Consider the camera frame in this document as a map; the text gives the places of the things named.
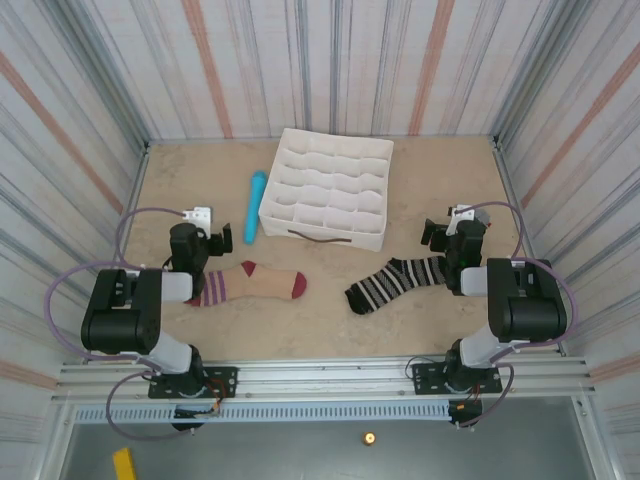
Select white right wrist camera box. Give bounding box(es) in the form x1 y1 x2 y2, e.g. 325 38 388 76
447 203 477 237

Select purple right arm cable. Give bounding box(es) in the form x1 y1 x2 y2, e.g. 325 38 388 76
452 200 581 430

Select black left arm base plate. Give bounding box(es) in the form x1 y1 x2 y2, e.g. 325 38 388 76
148 366 239 400

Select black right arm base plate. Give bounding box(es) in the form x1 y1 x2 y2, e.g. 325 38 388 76
410 362 503 396

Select aluminium mounting rail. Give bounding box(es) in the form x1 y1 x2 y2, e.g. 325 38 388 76
51 355 600 404

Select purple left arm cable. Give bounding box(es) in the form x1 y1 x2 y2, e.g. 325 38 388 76
46 206 196 441

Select black white striped sock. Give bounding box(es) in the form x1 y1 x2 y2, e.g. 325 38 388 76
344 255 450 317

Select aluminium side profile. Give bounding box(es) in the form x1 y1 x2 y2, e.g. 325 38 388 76
491 133 569 357
82 141 152 364

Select yellow block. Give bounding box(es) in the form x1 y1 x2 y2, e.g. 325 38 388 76
112 447 138 480

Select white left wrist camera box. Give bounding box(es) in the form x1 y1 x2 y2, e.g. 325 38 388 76
181 205 215 226

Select grey slotted cable duct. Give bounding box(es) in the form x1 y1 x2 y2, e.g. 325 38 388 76
72 402 452 423

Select turquoise plastic tube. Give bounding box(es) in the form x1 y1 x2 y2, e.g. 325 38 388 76
242 170 269 246

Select brown organizer handle strap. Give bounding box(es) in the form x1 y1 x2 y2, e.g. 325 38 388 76
287 228 353 248

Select beige sock with maroon toe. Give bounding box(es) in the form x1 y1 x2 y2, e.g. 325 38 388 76
182 259 309 309

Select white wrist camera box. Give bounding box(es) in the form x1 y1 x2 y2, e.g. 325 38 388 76
447 203 477 237
181 205 215 226

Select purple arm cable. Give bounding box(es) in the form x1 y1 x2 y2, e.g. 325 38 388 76
46 206 196 441
452 200 581 430

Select white fabric organizer box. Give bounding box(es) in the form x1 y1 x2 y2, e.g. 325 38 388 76
258 127 395 253

